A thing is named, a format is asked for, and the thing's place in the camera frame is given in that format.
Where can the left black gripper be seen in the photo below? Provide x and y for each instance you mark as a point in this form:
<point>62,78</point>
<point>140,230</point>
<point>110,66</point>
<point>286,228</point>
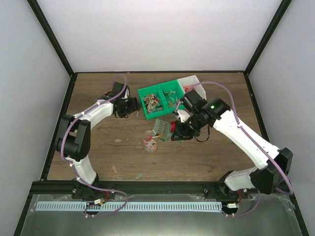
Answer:
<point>134,106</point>

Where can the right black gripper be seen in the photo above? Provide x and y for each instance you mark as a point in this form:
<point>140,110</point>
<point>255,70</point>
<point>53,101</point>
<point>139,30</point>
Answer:
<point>182,134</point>

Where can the green slotted scoop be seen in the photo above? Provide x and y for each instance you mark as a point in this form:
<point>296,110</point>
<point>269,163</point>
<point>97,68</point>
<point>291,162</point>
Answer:
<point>162,130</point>

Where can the clear plastic jar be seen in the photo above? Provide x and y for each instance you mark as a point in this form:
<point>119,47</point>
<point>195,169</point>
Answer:
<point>150,144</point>

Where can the green double candy bin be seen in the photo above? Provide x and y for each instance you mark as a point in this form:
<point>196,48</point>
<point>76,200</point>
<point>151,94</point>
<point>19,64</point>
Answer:
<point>161,99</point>

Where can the white candy bin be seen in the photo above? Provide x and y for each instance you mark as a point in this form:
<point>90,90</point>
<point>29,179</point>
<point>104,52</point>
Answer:
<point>187,82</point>

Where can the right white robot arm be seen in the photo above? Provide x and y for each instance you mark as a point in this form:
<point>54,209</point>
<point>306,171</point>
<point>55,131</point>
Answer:
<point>271,164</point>

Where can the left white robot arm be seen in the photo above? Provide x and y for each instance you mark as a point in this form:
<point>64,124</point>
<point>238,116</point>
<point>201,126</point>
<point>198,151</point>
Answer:
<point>73,140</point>

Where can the red jar lid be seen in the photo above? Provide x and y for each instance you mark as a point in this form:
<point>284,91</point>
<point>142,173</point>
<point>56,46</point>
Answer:
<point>173,126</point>

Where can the light blue slotted strip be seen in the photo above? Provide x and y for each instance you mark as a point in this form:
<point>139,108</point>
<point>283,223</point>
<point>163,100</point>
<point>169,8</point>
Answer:
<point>131,206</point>

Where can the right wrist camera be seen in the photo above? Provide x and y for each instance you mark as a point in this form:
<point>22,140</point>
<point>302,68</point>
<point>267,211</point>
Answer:
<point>181,115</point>

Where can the spilled candy near rail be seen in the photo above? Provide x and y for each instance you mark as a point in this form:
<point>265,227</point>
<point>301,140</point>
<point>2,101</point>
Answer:
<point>139,176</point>

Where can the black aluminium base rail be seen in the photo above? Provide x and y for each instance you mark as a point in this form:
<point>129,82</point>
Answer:
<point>206,189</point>

